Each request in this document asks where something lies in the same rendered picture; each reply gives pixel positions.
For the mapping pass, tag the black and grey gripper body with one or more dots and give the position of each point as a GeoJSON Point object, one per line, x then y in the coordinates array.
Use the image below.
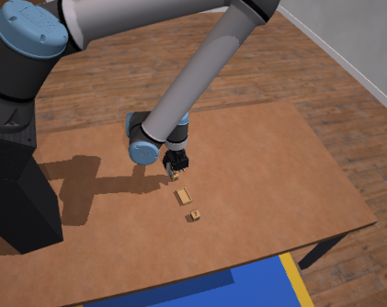
{"type": "Point", "coordinates": [179, 164]}

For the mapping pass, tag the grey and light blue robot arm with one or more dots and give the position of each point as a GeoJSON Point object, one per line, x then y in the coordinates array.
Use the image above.
{"type": "Point", "coordinates": [32, 38]}

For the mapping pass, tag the tan cube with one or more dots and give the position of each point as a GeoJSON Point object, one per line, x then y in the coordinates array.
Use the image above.
{"type": "Point", "coordinates": [195, 215]}
{"type": "Point", "coordinates": [174, 177]}

